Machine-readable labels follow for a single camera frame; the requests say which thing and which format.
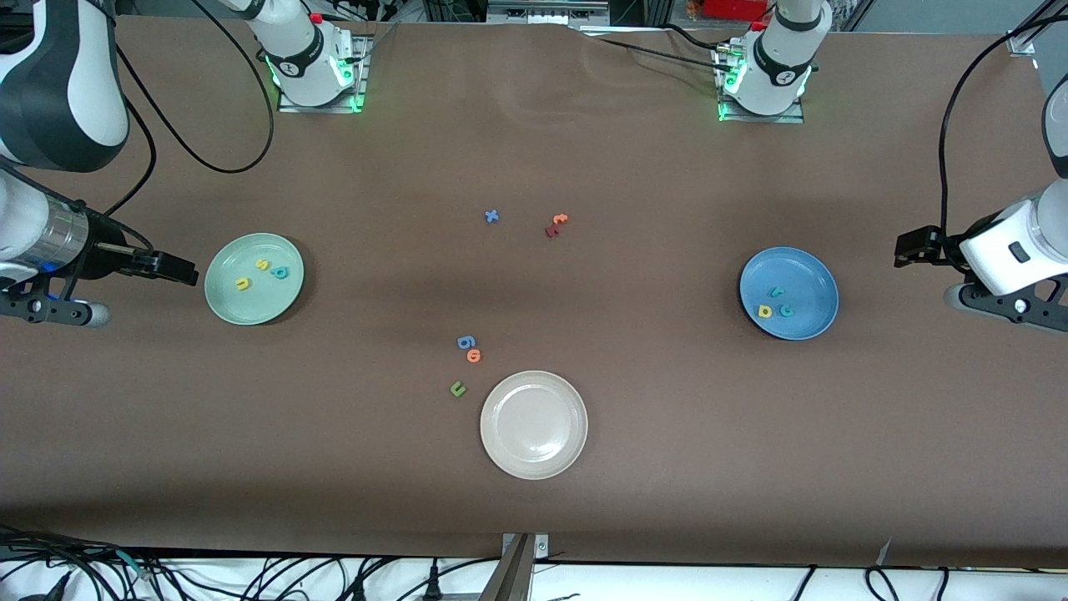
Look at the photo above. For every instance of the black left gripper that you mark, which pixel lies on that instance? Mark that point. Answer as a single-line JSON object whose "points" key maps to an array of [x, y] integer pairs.
{"points": [[954, 242]]}

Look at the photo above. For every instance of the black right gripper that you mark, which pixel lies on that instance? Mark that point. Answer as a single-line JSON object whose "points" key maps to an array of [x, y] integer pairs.
{"points": [[106, 257]]}

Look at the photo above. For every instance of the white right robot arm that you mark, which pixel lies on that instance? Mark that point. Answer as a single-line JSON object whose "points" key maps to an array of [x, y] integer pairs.
{"points": [[75, 83]]}

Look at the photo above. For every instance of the green plate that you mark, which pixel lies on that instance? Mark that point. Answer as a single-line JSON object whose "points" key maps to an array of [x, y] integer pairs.
{"points": [[250, 309]]}

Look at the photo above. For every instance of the blue plate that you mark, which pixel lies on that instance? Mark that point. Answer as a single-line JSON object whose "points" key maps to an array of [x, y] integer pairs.
{"points": [[801, 267]]}

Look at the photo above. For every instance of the red box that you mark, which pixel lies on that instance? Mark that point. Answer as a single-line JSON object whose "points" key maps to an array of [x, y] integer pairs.
{"points": [[734, 8]]}

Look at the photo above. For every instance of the white paper tag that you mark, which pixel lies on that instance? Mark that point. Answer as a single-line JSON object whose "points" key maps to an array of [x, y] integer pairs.
{"points": [[884, 553]]}

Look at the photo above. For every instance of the brown table cover sheet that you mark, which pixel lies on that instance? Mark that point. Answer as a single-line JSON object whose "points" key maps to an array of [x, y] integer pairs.
{"points": [[534, 150]]}

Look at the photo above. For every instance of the beige plate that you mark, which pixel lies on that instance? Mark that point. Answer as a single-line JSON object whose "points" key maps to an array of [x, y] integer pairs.
{"points": [[534, 426]]}

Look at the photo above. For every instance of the grey metal equipment box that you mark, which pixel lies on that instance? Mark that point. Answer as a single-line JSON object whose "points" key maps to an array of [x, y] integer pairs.
{"points": [[546, 10]]}

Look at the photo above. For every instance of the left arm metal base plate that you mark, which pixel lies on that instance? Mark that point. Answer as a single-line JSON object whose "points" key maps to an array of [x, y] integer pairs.
{"points": [[763, 118]]}

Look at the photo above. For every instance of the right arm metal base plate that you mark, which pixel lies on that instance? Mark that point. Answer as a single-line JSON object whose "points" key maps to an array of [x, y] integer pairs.
{"points": [[321, 108]]}

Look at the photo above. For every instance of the aluminium frame profile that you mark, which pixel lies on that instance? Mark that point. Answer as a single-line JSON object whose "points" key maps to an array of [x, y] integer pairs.
{"points": [[1020, 43]]}

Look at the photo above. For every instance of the aluminium profile with bracket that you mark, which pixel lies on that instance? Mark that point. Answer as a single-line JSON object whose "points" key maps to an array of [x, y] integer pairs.
{"points": [[517, 576]]}

